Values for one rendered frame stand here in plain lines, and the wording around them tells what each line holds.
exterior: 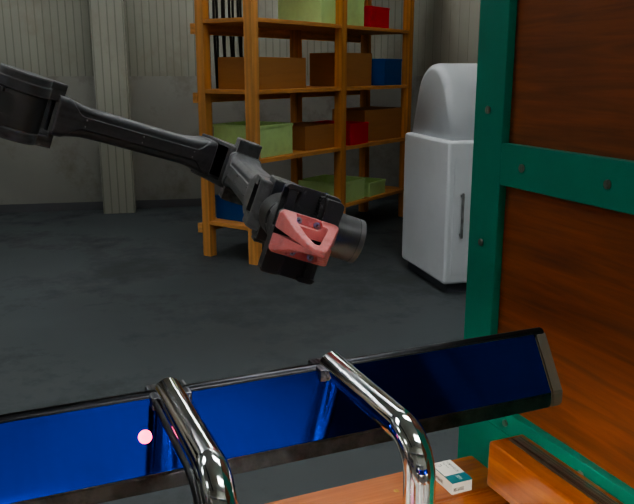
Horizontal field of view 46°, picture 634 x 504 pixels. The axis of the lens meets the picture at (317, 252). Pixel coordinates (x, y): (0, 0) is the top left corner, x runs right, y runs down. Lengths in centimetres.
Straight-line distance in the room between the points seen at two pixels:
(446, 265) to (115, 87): 396
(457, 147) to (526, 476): 365
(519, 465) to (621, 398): 17
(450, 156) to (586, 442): 362
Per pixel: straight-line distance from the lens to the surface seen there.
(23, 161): 786
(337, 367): 67
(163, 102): 769
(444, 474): 118
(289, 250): 77
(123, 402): 64
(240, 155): 130
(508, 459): 110
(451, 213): 464
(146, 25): 771
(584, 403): 106
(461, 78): 480
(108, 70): 745
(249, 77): 524
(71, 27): 776
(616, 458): 104
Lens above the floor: 137
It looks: 14 degrees down
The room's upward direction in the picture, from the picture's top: straight up
